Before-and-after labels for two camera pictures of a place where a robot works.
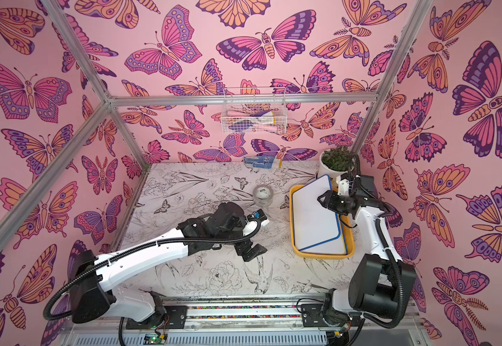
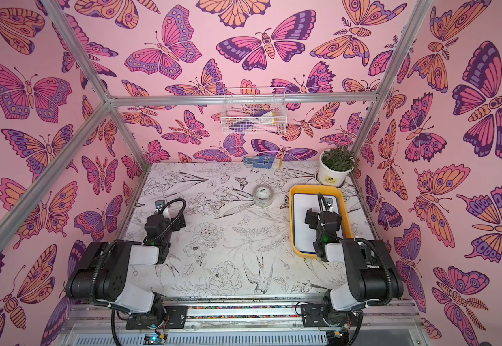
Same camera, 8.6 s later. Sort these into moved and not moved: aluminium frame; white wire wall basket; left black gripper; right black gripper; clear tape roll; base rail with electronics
Moved: left black gripper; right black gripper
Not moved: clear tape roll; aluminium frame; base rail with electronics; white wire wall basket
